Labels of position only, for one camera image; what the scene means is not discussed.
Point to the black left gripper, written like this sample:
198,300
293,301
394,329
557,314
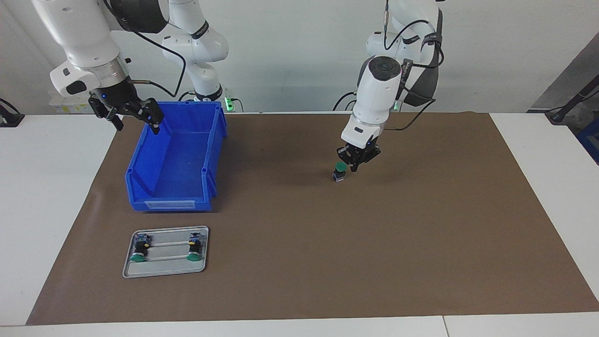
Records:
360,150

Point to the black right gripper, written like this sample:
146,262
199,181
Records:
119,96

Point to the green push button switch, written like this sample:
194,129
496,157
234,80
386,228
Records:
194,246
140,248
339,174

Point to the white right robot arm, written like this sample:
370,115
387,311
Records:
84,28

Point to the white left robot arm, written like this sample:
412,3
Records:
379,103

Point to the blue plastic storage bin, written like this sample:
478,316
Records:
178,164

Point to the brown table mat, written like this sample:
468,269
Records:
327,257

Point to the grey metal tray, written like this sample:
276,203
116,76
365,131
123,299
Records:
164,270

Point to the black stand pole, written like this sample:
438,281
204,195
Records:
561,112

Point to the blue crate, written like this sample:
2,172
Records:
592,140

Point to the white wall box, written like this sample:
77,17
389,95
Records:
65,107

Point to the black clamp mount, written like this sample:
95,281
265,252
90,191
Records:
9,119

